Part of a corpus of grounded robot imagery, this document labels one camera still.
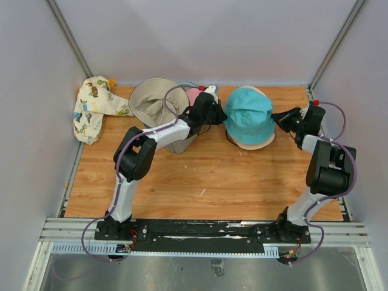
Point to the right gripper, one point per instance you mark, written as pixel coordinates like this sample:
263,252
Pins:
282,119

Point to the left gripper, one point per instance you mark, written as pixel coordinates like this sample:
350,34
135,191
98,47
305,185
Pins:
222,117

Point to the turquoise bucket hat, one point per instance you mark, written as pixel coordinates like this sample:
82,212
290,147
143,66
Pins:
248,118

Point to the pink bucket hat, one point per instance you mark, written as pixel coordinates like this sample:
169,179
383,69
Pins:
192,94

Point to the beige bucket hat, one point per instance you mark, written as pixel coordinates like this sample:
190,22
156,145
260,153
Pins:
254,142

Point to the grey plastic laundry basket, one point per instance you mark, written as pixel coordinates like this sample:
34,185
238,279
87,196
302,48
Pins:
182,142

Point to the khaki wide brim hat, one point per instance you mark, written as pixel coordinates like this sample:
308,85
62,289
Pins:
156,102

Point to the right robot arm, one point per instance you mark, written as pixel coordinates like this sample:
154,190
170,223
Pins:
331,173

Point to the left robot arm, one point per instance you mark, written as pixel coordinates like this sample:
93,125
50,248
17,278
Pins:
135,154

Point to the cartoon print cloth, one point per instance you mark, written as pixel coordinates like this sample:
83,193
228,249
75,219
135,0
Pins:
94,101

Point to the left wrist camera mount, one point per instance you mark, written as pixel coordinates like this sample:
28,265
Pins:
212,89

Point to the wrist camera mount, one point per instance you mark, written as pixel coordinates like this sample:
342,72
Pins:
212,89
311,103

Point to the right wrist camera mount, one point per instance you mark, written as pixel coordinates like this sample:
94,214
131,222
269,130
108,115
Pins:
311,103

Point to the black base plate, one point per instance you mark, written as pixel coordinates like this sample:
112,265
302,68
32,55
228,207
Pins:
210,236

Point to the aluminium frame rail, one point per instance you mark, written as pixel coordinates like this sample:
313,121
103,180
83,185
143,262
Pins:
334,232

